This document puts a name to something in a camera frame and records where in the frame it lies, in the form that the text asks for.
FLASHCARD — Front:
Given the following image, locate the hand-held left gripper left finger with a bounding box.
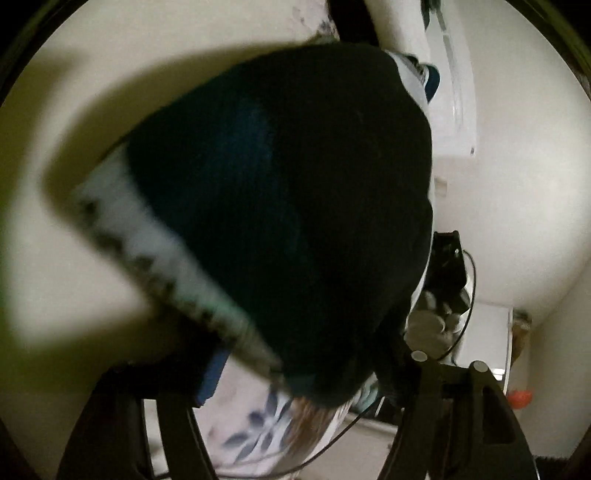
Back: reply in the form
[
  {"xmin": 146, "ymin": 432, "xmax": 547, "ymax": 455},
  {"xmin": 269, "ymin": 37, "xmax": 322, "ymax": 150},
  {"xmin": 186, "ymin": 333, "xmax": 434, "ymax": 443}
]
[{"xmin": 55, "ymin": 318, "xmax": 232, "ymax": 480}]

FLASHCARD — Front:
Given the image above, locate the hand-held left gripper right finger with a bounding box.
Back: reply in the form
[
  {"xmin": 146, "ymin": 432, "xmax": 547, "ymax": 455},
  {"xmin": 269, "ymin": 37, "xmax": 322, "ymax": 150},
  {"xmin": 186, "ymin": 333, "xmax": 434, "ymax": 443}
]
[{"xmin": 376, "ymin": 350, "xmax": 539, "ymax": 480}]

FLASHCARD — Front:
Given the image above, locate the striped knit sweater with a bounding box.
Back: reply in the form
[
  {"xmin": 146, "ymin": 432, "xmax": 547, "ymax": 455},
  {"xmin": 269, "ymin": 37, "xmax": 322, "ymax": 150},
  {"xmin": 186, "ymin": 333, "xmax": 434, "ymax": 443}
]
[{"xmin": 74, "ymin": 39, "xmax": 441, "ymax": 409}]

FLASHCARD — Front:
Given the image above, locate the white nightstand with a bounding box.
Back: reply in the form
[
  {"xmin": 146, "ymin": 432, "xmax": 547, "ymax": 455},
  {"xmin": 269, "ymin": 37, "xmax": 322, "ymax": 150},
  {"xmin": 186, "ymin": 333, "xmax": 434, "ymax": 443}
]
[{"xmin": 455, "ymin": 302, "xmax": 514, "ymax": 370}]

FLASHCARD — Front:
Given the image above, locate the black device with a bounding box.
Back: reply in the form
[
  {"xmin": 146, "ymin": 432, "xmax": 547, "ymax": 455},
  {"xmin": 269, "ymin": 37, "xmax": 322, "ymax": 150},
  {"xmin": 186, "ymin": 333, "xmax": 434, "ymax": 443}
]
[{"xmin": 429, "ymin": 231, "xmax": 468, "ymax": 311}]

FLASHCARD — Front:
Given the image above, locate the white air conditioner unit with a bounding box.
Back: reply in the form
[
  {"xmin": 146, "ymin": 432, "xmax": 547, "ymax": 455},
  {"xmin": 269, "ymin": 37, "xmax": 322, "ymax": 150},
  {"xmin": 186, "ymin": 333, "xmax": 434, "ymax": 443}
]
[{"xmin": 422, "ymin": 0, "xmax": 482, "ymax": 158}]

